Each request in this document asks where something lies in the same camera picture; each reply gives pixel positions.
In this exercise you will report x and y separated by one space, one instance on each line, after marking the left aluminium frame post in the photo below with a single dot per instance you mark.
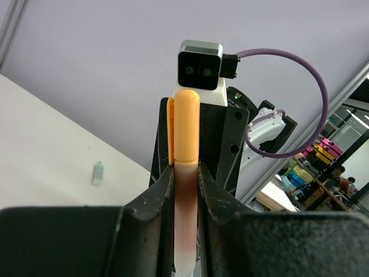
10 24

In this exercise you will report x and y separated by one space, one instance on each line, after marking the orange highlighter pen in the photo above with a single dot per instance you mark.
185 218

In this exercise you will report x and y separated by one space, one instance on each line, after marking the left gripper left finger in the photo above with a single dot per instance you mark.
131 240

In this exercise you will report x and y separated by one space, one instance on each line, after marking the light green highlighter pen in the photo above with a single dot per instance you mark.
98 174

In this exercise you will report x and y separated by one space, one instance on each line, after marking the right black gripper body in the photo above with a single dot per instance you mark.
221 139

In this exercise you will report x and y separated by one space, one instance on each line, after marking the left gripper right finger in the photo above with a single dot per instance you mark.
236 241

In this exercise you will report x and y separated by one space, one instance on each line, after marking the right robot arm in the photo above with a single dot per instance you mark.
267 129

